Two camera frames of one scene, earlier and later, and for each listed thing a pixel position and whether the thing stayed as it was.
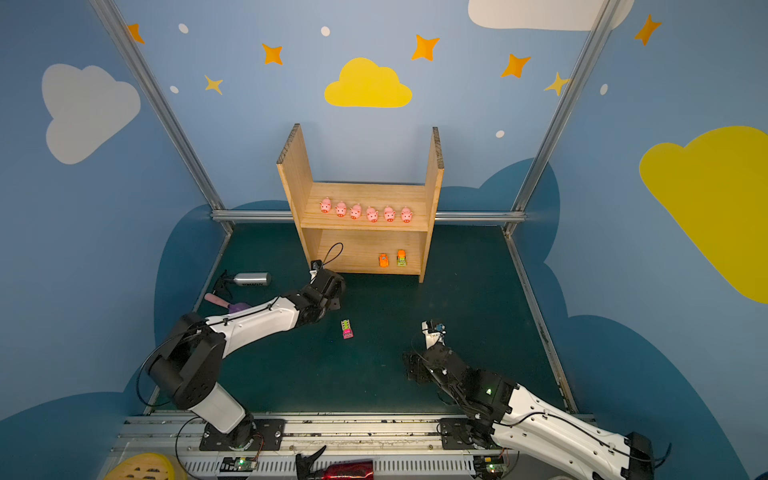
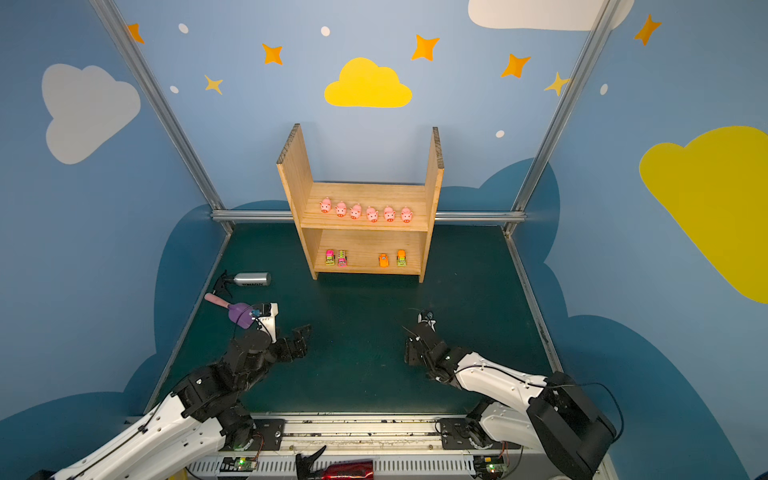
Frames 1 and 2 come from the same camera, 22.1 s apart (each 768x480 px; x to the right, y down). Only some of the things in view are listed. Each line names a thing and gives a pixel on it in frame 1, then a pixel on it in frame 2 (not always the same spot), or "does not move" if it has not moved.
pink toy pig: [372, 214] does not move
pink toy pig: [389, 214] does not move
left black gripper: [332, 285] to [285, 348]
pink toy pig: [341, 209] does not move
